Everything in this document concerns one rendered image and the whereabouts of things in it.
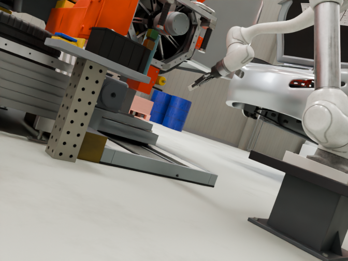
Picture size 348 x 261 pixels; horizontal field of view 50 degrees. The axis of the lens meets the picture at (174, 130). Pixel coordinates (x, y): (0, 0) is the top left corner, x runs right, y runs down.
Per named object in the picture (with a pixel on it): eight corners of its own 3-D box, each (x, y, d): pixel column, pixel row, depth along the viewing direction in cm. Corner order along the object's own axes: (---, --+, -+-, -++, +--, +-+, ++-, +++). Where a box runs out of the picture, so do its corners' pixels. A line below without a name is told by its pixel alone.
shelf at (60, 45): (130, 78, 178) (132, 72, 178) (149, 84, 165) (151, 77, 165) (43, 44, 151) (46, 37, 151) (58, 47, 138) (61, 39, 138)
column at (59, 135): (66, 155, 165) (97, 65, 163) (75, 162, 157) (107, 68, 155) (44, 151, 158) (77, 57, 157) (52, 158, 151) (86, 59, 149)
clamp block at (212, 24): (204, 29, 234) (207, 21, 234) (214, 29, 227) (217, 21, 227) (199, 26, 231) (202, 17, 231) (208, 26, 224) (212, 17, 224)
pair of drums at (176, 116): (157, 122, 1021) (167, 94, 1018) (185, 133, 945) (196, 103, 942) (139, 116, 971) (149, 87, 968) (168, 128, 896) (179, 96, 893)
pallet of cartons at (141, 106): (127, 112, 939) (132, 95, 937) (151, 122, 872) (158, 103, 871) (82, 98, 842) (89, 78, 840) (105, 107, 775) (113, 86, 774)
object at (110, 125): (128, 133, 280) (132, 121, 280) (154, 147, 252) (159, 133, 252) (67, 116, 248) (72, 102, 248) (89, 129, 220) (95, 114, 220)
